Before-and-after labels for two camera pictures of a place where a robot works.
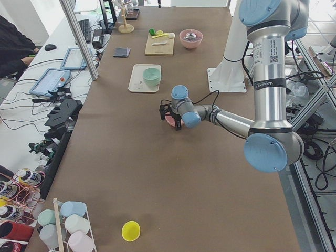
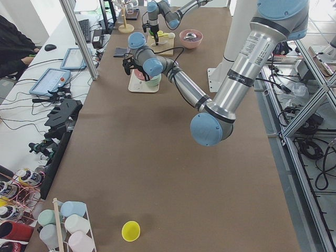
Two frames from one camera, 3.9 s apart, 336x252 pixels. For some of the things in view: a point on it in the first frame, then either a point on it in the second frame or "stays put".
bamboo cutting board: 159,50 stays put
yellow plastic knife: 163,34 stays put
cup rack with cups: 66,228 stays put
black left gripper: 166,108 → 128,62
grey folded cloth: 122,52 stays put
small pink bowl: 171,120 → 139,74
